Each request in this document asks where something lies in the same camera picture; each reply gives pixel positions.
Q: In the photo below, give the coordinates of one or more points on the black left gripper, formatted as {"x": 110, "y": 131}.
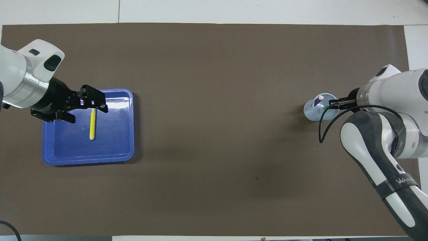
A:
{"x": 55, "y": 97}

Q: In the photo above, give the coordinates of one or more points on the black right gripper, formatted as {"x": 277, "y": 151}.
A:
{"x": 349, "y": 100}

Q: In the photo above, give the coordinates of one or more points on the green highlighter pen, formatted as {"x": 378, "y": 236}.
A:
{"x": 325, "y": 108}

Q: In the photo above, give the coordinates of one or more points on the purple highlighter pen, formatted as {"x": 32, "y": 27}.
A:
{"x": 318, "y": 101}

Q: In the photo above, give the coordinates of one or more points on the yellow highlighter pen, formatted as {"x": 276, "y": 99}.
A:
{"x": 92, "y": 127}

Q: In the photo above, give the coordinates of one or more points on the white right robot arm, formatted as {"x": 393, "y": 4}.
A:
{"x": 401, "y": 90}

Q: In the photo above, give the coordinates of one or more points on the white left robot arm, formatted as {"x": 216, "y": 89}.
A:
{"x": 16, "y": 73}

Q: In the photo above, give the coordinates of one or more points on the blue plastic tray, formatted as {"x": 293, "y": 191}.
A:
{"x": 113, "y": 140}

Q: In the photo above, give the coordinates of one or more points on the translucent blue plastic cup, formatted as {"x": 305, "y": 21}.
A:
{"x": 311, "y": 113}

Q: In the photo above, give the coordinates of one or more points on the brown table mat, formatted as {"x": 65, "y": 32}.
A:
{"x": 214, "y": 67}

